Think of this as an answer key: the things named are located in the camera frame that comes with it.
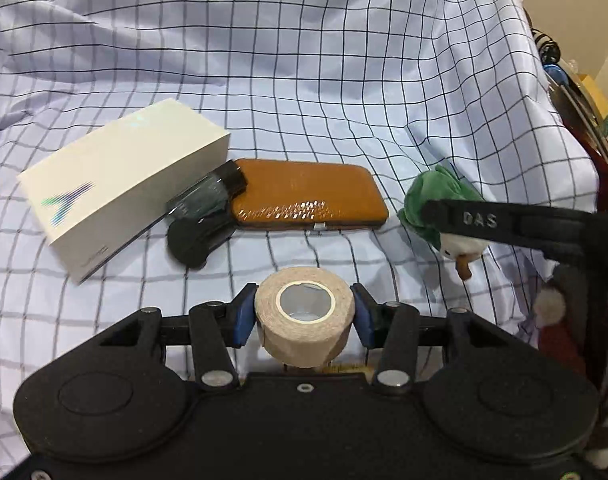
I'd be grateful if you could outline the yellow cardboard box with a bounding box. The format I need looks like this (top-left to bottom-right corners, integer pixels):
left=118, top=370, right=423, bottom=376
left=579, top=75, right=608, bottom=113

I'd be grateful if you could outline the white phone box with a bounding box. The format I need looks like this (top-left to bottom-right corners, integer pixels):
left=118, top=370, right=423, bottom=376
left=18, top=98, right=232, bottom=286

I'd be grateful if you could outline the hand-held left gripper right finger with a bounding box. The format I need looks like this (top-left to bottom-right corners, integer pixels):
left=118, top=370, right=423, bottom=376
left=351, top=285, right=510, bottom=392

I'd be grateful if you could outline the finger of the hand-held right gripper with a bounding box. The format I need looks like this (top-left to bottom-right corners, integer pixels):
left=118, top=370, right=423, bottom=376
left=421, top=199, right=593, bottom=262

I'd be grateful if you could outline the brown leather case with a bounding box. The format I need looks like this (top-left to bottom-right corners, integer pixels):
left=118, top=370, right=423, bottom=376
left=232, top=158, right=389, bottom=233

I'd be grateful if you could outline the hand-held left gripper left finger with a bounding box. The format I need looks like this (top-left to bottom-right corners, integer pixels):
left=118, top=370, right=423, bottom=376
left=96, top=284, right=259, bottom=392

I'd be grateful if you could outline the green and white plush duck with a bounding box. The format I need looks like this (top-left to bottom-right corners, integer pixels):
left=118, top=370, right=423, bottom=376
left=398, top=165, right=491, bottom=281

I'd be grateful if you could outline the dark grey cloth with pompoms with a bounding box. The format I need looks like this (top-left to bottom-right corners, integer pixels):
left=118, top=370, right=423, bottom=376
left=533, top=260, right=608, bottom=467

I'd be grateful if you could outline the dark wooden furniture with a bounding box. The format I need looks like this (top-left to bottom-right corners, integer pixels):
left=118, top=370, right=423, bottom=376
left=549, top=72, right=608, bottom=211

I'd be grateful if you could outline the checked white cloth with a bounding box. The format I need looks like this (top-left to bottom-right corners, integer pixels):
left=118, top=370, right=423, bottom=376
left=0, top=0, right=601, bottom=476

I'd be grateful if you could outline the beige tape roll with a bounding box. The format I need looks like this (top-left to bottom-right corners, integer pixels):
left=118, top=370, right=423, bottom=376
left=254, top=267, right=356, bottom=368

